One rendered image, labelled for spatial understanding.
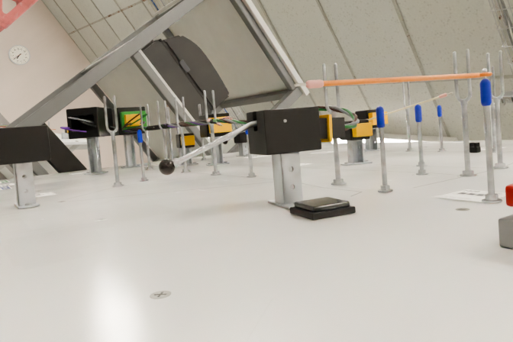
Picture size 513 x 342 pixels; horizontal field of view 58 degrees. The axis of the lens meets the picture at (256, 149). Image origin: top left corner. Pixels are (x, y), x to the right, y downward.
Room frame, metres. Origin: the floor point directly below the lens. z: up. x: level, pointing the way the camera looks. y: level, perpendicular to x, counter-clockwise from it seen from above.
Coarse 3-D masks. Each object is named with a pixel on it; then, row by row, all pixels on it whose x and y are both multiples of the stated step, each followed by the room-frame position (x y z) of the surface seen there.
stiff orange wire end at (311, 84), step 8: (488, 72) 0.26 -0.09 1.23; (312, 80) 0.26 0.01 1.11; (320, 80) 0.26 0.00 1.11; (328, 80) 0.27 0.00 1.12; (336, 80) 0.27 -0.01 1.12; (344, 80) 0.26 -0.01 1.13; (352, 80) 0.26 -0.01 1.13; (360, 80) 0.26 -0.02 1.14; (368, 80) 0.27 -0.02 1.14; (376, 80) 0.27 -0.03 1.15; (384, 80) 0.27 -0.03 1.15; (392, 80) 0.27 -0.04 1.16; (400, 80) 0.27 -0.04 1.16; (408, 80) 0.27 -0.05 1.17; (416, 80) 0.27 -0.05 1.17; (424, 80) 0.27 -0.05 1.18; (312, 88) 0.27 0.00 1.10
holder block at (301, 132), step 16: (256, 112) 0.37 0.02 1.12; (272, 112) 0.36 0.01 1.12; (288, 112) 0.36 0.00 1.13; (304, 112) 0.36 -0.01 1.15; (256, 128) 0.39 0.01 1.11; (272, 128) 0.37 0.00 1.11; (288, 128) 0.37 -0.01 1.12; (304, 128) 0.37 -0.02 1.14; (256, 144) 0.39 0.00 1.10; (272, 144) 0.37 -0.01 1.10; (288, 144) 0.37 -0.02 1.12; (304, 144) 0.37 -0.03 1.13; (320, 144) 0.37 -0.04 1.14
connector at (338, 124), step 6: (324, 120) 0.38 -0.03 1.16; (336, 120) 0.38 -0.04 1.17; (342, 120) 0.38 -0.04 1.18; (324, 126) 0.38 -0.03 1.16; (336, 126) 0.38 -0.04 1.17; (342, 126) 0.38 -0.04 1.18; (324, 132) 0.38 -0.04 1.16; (336, 132) 0.38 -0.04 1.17; (342, 132) 0.38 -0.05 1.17; (324, 138) 0.38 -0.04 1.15
